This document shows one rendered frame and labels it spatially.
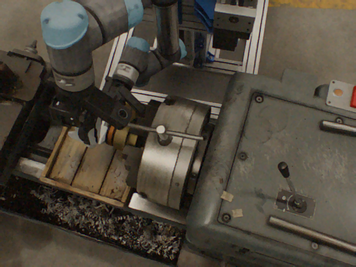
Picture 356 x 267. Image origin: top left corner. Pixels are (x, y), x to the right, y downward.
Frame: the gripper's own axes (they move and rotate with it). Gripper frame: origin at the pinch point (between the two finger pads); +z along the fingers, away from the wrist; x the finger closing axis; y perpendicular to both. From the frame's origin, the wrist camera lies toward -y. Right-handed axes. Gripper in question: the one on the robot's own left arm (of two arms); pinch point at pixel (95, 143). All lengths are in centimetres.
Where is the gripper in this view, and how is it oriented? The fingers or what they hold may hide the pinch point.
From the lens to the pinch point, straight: 92.9
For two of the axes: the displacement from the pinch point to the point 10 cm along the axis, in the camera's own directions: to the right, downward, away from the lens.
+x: -2.9, 7.4, -6.1
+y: -9.5, -2.8, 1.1
